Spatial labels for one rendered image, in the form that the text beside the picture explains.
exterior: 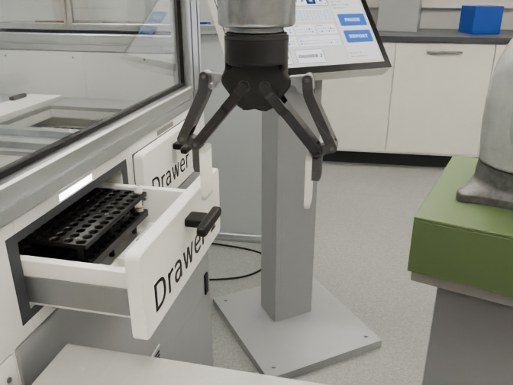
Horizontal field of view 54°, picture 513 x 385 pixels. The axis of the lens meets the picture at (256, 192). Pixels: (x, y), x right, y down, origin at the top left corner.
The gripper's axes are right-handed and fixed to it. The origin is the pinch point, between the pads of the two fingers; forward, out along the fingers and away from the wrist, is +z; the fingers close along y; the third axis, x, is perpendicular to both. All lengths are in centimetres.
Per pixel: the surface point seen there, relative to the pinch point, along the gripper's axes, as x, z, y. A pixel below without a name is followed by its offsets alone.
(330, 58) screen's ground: -94, -6, -1
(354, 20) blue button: -109, -16, -7
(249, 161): -161, 51, 39
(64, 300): 15.9, 9.1, 19.5
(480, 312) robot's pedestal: -19.2, 26.8, -35.1
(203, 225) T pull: 5.9, 2.6, 5.4
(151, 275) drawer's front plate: 15.0, 4.7, 8.6
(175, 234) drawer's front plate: 7.5, 3.3, 8.6
